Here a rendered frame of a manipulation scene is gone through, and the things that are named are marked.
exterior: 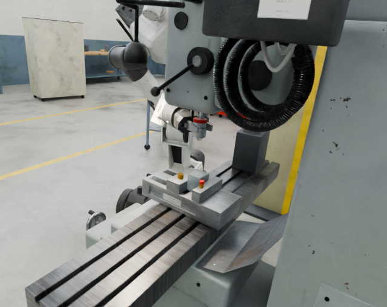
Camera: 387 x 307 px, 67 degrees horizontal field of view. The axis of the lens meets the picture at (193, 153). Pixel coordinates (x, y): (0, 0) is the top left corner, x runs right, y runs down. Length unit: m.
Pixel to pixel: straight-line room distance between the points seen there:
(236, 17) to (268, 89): 0.28
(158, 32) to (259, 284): 1.03
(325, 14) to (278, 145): 2.33
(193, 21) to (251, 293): 0.87
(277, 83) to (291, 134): 1.97
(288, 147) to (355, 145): 2.13
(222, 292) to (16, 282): 1.58
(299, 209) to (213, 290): 0.44
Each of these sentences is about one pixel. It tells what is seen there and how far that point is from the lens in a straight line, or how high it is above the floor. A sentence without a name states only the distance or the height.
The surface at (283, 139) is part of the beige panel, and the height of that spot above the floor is 0.75.
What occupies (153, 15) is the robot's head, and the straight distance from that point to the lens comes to 1.23.
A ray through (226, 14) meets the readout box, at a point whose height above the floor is 1.55.
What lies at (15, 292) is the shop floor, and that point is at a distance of 2.23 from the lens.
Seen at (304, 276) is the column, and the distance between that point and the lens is 0.74.
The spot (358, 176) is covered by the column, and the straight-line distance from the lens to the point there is 0.61.
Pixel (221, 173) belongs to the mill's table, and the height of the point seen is 0.92.
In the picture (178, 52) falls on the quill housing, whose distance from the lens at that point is 0.87.
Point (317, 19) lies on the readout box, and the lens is 0.45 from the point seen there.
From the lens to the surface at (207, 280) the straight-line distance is 0.98.
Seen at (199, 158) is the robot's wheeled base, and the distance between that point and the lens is 2.06.
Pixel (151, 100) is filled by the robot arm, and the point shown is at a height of 1.23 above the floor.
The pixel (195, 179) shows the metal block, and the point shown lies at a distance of 1.04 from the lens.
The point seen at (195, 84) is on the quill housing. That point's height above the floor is 1.39.
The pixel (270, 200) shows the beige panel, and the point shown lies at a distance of 2.94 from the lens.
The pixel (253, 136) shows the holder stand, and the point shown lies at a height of 1.11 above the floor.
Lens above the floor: 1.51
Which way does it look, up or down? 21 degrees down
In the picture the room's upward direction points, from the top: 5 degrees clockwise
